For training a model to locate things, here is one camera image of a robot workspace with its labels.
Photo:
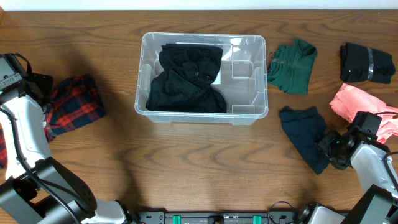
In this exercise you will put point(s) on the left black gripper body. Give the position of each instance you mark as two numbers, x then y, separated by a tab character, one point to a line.
40	86

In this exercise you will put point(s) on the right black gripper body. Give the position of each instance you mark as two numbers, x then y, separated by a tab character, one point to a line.
331	145

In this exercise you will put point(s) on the dark navy garment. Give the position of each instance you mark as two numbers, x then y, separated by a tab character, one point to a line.
305	128

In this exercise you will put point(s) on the dark green shirt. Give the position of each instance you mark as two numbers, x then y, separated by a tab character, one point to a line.
291	67

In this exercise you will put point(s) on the large black garment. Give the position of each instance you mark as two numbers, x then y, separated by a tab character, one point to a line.
185	83

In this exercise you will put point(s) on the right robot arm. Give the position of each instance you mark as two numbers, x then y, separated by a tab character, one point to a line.
359	149

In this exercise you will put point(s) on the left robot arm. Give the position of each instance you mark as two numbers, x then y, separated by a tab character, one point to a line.
38	188

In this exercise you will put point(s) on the pink crumpled garment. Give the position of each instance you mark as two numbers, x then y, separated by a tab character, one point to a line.
349	100

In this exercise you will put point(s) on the red plaid flannel shirt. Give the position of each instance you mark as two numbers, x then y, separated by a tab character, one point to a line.
74	103

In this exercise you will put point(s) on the black rolled garment with band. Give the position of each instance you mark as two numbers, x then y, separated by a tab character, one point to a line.
360	63

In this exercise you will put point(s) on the clear plastic storage bin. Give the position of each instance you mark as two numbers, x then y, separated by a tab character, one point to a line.
243	77

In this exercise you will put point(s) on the white label in bin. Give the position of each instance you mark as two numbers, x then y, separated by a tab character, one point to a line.
217	80

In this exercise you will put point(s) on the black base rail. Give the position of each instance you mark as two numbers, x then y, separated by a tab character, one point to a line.
160	217

